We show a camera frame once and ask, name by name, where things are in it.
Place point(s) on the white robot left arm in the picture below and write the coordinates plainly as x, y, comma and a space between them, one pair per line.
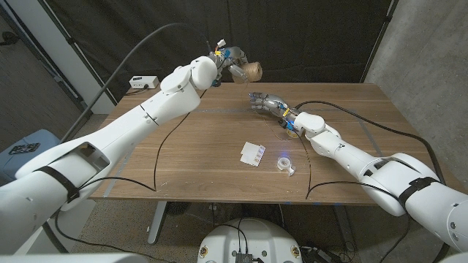
109, 139

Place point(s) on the clear tape roll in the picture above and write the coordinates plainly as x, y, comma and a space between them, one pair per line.
281, 166

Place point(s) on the black torso connector box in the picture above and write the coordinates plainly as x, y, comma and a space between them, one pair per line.
244, 258

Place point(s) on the white sticker sheet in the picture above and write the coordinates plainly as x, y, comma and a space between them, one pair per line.
250, 153

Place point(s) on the black flat device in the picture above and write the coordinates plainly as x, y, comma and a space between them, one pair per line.
24, 148

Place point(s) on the floor power strip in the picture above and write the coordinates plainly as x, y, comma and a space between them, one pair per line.
318, 254

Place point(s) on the black wall rail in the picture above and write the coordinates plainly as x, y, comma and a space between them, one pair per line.
56, 78

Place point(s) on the black backdrop stand pole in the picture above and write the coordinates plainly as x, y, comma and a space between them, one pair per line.
70, 41
380, 34

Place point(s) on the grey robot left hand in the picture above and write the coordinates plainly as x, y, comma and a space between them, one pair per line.
228, 55

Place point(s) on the white power socket box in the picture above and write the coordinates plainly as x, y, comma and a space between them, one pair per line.
144, 82

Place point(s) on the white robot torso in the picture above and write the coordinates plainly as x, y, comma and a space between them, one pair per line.
263, 237

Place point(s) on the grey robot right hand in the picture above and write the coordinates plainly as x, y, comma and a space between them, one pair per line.
274, 104

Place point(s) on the black backdrop curtain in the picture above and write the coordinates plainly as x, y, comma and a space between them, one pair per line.
311, 36

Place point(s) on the grey table leg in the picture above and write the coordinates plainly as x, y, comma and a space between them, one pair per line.
343, 226
158, 223

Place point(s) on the brown twine spool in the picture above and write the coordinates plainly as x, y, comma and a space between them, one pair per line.
254, 72

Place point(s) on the blue chair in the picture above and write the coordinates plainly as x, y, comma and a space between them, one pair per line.
14, 164

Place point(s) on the black wall hook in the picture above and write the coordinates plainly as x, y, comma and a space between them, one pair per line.
8, 37

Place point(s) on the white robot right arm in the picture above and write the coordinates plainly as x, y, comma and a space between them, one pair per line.
347, 153

